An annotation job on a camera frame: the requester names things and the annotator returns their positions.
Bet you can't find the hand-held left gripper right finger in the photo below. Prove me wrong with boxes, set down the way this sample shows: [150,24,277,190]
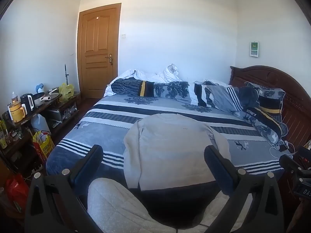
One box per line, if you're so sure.
[204,145,285,233]

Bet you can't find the yellow electric pot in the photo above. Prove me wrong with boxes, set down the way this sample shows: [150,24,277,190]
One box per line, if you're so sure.
[8,101,28,123]

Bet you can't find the blue floral quilt yellow stripe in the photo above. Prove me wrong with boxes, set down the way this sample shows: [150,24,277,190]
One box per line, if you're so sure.
[110,77,193,102]

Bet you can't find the red plastic bag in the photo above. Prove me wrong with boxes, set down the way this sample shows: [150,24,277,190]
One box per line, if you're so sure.
[5,173,30,212]

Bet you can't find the person's white quilted pants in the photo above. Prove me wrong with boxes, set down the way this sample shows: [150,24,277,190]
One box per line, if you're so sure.
[87,177,254,233]

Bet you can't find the white rice cooker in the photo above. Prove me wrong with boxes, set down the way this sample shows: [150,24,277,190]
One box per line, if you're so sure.
[32,92,47,108]

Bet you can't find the dark wooden headboard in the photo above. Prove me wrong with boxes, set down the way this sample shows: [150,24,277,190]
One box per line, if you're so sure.
[230,65,311,148]

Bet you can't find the dark wooden side table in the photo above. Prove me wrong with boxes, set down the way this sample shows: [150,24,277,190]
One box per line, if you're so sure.
[0,92,82,175]

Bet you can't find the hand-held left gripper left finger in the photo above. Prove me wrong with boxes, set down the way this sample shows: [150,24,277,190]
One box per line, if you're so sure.
[24,145,105,233]

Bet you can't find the white wall panel green screen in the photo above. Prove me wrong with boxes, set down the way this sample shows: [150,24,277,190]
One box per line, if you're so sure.
[249,41,259,57]

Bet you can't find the wooden door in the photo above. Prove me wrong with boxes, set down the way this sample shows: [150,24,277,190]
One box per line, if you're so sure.
[77,3,122,100]

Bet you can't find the bed with blue striped sheet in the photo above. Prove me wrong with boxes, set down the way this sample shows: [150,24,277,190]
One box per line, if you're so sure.
[46,93,293,192]

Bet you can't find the black electric kettle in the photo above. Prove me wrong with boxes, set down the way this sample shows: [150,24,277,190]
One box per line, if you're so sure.
[20,93,36,116]

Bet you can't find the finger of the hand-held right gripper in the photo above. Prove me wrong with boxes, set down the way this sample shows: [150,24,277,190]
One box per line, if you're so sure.
[279,154,306,176]

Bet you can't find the blue floral pillow yellow stripe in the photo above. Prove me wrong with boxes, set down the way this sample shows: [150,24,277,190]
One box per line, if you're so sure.
[232,81,289,144]

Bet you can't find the yellow plastic bag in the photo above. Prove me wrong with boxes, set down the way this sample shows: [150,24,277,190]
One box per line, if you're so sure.
[59,83,75,103]

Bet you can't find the grey striped garment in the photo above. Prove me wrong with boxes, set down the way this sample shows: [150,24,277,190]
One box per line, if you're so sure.
[194,79,259,113]

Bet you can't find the clear plastic water jug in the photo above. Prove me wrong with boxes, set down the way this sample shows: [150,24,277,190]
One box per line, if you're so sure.
[31,113,51,136]

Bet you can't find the cream knit sweater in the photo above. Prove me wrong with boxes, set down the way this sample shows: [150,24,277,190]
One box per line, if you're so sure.
[123,113,232,191]

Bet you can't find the yellow and red bag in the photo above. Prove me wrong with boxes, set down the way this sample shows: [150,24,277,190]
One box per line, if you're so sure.
[32,130,55,163]

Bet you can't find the white duvet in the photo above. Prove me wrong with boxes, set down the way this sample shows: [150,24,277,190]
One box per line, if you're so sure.
[103,63,230,97]

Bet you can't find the white charging cable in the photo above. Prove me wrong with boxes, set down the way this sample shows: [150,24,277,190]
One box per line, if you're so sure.
[269,139,296,159]

